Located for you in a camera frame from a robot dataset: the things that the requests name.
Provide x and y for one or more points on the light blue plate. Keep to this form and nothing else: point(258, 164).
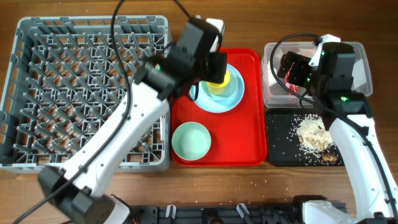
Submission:
point(222, 106)

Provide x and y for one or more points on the mint green food bowl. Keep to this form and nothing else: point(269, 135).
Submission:
point(191, 141)

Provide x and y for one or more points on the black waste tray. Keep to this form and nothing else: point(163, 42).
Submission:
point(278, 122)

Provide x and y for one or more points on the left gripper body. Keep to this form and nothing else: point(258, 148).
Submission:
point(213, 71)

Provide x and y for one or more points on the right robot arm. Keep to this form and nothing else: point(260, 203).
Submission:
point(347, 115)

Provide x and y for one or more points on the yellow plastic cup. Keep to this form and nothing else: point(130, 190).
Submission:
point(219, 88)

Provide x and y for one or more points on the red plastic tray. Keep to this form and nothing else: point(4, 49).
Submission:
point(238, 136)

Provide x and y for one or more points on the white napkin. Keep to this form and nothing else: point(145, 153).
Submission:
point(276, 63)

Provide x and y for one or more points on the clear plastic bin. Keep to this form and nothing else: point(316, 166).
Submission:
point(276, 97)

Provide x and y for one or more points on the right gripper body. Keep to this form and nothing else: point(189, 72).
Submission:
point(301, 73)

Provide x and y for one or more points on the rice and food scraps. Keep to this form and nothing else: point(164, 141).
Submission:
point(312, 143)

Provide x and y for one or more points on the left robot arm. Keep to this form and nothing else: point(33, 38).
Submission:
point(78, 187)

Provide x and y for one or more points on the grey dishwasher rack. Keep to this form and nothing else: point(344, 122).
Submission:
point(63, 83)

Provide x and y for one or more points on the small mint green bowl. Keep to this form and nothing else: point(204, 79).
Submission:
point(225, 92)

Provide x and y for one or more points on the red snack wrapper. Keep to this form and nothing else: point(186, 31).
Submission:
point(290, 86)

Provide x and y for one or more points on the white plastic fork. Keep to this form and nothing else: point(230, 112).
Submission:
point(162, 128)

